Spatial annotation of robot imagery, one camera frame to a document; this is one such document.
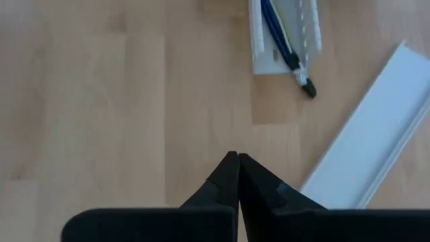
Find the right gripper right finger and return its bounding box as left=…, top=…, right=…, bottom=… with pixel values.
left=239, top=153, right=430, bottom=242

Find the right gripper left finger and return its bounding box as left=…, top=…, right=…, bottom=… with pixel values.
left=61, top=151, right=241, bottom=242

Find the white raceway cover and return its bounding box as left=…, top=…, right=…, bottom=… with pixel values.
left=300, top=39, right=430, bottom=210

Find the black sleeve white label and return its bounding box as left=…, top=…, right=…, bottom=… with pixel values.
left=287, top=52, right=318, bottom=99

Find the white slotted cable raceway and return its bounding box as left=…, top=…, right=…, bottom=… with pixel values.
left=248, top=0, right=323, bottom=75

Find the bundle of coloured wires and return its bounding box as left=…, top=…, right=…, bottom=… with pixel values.
left=272, top=0, right=296, bottom=58

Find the yellow wire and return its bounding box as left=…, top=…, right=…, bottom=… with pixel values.
left=273, top=0, right=290, bottom=31

